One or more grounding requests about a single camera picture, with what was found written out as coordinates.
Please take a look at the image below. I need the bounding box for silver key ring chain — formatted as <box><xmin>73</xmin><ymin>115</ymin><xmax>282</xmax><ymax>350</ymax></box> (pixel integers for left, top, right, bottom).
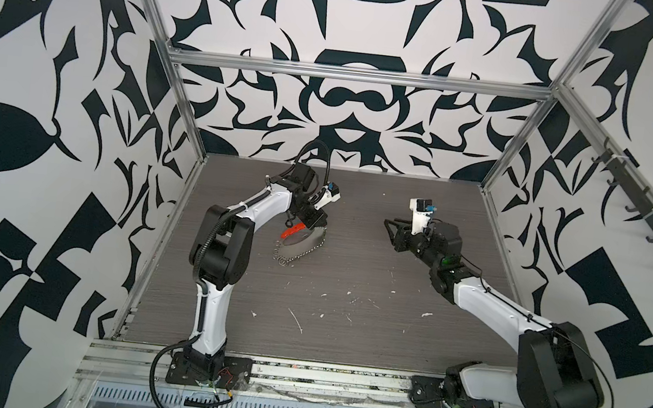
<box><xmin>270</xmin><ymin>220</ymin><xmax>330</xmax><ymax>271</ymax></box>

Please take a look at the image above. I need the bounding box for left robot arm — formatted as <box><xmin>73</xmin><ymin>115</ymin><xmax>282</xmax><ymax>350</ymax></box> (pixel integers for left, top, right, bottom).
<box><xmin>182</xmin><ymin>164</ymin><xmax>341</xmax><ymax>376</ymax></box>

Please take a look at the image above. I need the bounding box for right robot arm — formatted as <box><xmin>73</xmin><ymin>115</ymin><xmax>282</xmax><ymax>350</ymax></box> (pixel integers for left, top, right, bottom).
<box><xmin>384</xmin><ymin>219</ymin><xmax>614</xmax><ymax>408</ymax></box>

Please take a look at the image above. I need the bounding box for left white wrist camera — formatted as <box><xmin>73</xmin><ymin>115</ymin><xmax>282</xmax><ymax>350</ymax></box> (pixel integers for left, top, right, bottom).
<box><xmin>312</xmin><ymin>182</ymin><xmax>341</xmax><ymax>210</ymax></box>

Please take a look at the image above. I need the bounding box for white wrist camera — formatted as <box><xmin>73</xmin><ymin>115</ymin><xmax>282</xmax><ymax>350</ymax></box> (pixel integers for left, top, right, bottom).
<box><xmin>312</xmin><ymin>182</ymin><xmax>341</xmax><ymax>210</ymax></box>
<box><xmin>410</xmin><ymin>198</ymin><xmax>436</xmax><ymax>235</ymax></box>

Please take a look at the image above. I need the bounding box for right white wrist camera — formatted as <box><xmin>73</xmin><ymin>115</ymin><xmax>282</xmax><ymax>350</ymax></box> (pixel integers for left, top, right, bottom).
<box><xmin>410</xmin><ymin>198</ymin><xmax>436</xmax><ymax>235</ymax></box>

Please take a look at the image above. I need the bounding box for aluminium frame back bar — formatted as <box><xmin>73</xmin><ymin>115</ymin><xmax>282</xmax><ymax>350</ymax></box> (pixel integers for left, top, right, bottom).
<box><xmin>168</xmin><ymin>47</ymin><xmax>552</xmax><ymax>101</ymax></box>

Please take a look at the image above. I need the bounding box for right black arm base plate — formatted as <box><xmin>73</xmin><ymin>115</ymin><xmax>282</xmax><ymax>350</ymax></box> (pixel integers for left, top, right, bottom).
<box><xmin>408</xmin><ymin>375</ymin><xmax>495</xmax><ymax>408</ymax></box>

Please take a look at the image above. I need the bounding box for left black corrugated cable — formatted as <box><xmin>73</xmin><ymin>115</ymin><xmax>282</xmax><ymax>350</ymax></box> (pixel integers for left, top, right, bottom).
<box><xmin>144</xmin><ymin>337</ymin><xmax>239</xmax><ymax>408</ymax></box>

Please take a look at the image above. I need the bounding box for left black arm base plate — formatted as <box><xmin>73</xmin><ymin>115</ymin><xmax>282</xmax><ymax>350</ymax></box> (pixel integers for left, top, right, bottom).
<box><xmin>165</xmin><ymin>348</ymin><xmax>254</xmax><ymax>390</ymax></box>

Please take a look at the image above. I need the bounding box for aluminium front rail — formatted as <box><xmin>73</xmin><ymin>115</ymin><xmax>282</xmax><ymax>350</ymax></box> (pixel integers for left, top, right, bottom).
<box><xmin>73</xmin><ymin>329</ymin><xmax>587</xmax><ymax>408</ymax></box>

